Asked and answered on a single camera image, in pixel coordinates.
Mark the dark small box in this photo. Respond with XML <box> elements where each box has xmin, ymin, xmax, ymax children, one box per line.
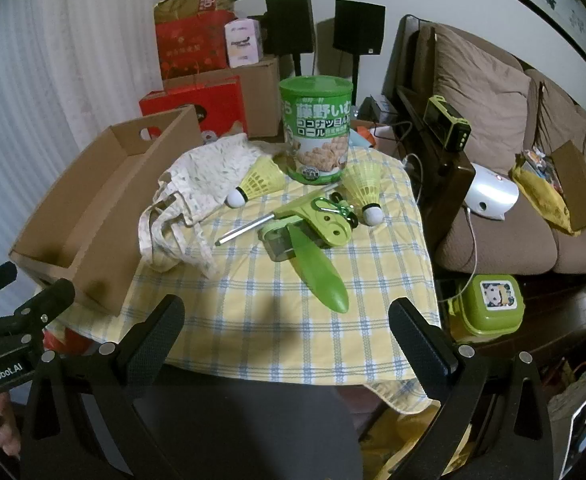
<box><xmin>360</xmin><ymin>95</ymin><xmax>400</xmax><ymax>127</ymax></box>

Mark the black speaker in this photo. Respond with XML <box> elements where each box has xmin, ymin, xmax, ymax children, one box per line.
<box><xmin>264</xmin><ymin>0</ymin><xmax>315</xmax><ymax>56</ymax></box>
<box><xmin>334</xmin><ymin>0</ymin><xmax>386</xmax><ymax>56</ymax></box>

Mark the tall red gift bag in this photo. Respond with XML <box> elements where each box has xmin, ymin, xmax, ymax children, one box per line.
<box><xmin>154</xmin><ymin>10</ymin><xmax>236</xmax><ymax>81</ymax></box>

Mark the brown sofa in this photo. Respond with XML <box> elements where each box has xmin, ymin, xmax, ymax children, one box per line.
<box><xmin>383</xmin><ymin>15</ymin><xmax>586</xmax><ymax>277</ymax></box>

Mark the green cookie can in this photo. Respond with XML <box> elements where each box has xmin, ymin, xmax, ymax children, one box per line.
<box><xmin>279</xmin><ymin>76</ymin><xmax>355</xmax><ymax>186</ymax></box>

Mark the framed wall painting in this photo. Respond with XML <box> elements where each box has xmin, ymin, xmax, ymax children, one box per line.
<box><xmin>448</xmin><ymin>0</ymin><xmax>586</xmax><ymax>72</ymax></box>

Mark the brown sofa cushion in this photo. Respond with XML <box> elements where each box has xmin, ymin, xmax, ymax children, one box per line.
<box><xmin>535</xmin><ymin>77</ymin><xmax>586</xmax><ymax>157</ymax></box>
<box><xmin>433</xmin><ymin>25</ymin><xmax>532</xmax><ymax>177</ymax></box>

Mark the green lunch box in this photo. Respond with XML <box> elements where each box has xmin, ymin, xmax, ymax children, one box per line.
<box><xmin>455</xmin><ymin>274</ymin><xmax>524</xmax><ymax>337</ymax></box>

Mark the white pink small box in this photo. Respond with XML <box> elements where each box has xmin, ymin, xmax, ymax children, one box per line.
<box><xmin>224</xmin><ymin>18</ymin><xmax>264</xmax><ymax>68</ymax></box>

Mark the silver metal rod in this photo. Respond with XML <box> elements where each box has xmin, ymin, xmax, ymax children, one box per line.
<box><xmin>216</xmin><ymin>184</ymin><xmax>339</xmax><ymax>246</ymax></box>

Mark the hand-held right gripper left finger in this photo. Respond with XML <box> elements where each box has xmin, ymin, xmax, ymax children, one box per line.
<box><xmin>20</xmin><ymin>294</ymin><xmax>186</xmax><ymax>480</ymax></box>

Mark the closed brown cardboard box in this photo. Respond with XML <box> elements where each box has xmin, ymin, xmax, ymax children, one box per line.
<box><xmin>163</xmin><ymin>55</ymin><xmax>281</xmax><ymax>138</ymax></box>

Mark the clear green plastic case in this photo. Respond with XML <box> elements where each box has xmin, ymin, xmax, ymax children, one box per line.
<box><xmin>259</xmin><ymin>225</ymin><xmax>324</xmax><ymax>262</ymax></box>

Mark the orange round object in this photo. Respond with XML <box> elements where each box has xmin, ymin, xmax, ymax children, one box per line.
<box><xmin>43</xmin><ymin>325</ymin><xmax>96</xmax><ymax>357</ymax></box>

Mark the white cable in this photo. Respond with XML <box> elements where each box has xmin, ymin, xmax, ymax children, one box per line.
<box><xmin>448</xmin><ymin>207</ymin><xmax>478</xmax><ymax>313</ymax></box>

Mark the brown cardboard piece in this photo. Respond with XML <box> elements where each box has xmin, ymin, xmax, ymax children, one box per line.
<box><xmin>550</xmin><ymin>140</ymin><xmax>586</xmax><ymax>233</ymax></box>

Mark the yellow checkered tablecloth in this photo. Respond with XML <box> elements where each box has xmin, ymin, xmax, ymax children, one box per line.
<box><xmin>43</xmin><ymin>142</ymin><xmax>444</xmax><ymax>415</ymax></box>

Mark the red gift bag dark oval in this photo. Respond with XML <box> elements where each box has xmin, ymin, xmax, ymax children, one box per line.
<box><xmin>140</xmin><ymin>76</ymin><xmax>248</xmax><ymax>147</ymax></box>

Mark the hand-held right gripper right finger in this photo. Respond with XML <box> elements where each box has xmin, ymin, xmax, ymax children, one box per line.
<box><xmin>388</xmin><ymin>297</ymin><xmax>556</xmax><ymax>480</ymax></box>

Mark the green round toy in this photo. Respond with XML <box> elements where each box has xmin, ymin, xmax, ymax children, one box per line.
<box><xmin>272</xmin><ymin>191</ymin><xmax>359</xmax><ymax>315</ymax></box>

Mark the yellow bag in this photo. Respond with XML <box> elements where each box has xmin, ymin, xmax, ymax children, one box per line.
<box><xmin>512</xmin><ymin>157</ymin><xmax>581</xmax><ymax>236</ymax></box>

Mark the white curtain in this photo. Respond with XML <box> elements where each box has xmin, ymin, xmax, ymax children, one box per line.
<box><xmin>0</xmin><ymin>0</ymin><xmax>184</xmax><ymax>281</ymax></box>

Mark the teal orange small item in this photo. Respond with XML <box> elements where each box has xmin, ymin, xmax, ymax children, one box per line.
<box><xmin>350</xmin><ymin>120</ymin><xmax>375</xmax><ymax>149</ymax></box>

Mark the green black handheld device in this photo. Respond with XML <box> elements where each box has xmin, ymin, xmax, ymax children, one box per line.
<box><xmin>424</xmin><ymin>95</ymin><xmax>471</xmax><ymax>152</ymax></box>

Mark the white floral cloth bag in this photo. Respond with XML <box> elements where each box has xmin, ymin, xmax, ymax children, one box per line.
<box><xmin>140</xmin><ymin>135</ymin><xmax>279</xmax><ymax>277</ymax></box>

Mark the white rounded appliance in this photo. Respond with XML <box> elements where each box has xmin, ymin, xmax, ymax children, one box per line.
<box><xmin>463</xmin><ymin>162</ymin><xmax>520</xmax><ymax>222</ymax></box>

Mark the brown cardboard box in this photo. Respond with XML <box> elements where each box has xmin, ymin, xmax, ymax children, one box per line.
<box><xmin>8</xmin><ymin>105</ymin><xmax>204</xmax><ymax>317</ymax></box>
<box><xmin>163</xmin><ymin>55</ymin><xmax>281</xmax><ymax>138</ymax></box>

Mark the yellow plastic shuttlecock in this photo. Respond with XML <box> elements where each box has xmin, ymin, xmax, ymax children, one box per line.
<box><xmin>342</xmin><ymin>161</ymin><xmax>386</xmax><ymax>226</ymax></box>
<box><xmin>225</xmin><ymin>156</ymin><xmax>286</xmax><ymax>208</ymax></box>

